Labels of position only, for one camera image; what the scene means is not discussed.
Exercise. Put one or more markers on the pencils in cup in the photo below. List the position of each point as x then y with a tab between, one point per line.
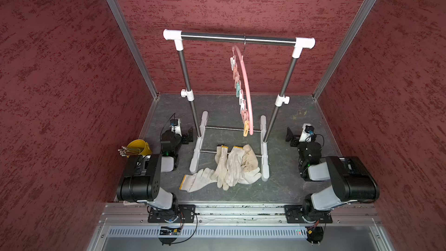
126	151

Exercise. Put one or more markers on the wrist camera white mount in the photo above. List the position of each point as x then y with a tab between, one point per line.
175	125
307	134

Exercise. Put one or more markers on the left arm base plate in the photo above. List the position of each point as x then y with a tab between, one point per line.
178	214

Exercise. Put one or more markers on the beige glove on pile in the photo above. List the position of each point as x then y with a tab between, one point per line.
250	167

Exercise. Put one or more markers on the aluminium front rail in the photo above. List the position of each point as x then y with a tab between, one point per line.
238	214

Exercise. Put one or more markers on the clothes rack with steel bars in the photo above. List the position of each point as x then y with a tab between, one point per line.
298	45

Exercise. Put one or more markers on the white glove on pile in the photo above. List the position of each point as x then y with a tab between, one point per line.
234	174

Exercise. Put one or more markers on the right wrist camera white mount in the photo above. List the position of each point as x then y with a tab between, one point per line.
307	134

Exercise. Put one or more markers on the pink clip hanger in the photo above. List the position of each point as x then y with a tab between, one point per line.
241	86

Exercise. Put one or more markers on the yellow cup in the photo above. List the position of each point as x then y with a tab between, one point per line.
141	146

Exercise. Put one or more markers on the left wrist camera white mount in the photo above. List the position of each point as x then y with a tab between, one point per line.
175	125

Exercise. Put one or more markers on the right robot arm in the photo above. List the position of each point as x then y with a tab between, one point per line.
350	180

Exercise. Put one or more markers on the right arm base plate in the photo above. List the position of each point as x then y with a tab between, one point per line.
297	214

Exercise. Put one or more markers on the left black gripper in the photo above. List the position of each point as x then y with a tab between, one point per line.
185	139

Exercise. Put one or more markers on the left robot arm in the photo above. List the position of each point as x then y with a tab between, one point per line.
140	182

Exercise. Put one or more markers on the black cuff white glove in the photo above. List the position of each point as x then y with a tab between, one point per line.
220	156

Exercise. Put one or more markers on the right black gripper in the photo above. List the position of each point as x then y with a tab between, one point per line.
295	139

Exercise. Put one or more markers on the yellow clothespin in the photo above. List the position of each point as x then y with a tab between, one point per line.
246	128

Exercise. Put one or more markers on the white glove front left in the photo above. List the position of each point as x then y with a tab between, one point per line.
197	181

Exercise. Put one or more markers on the yellow cuff white glove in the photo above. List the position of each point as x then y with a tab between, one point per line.
220	174

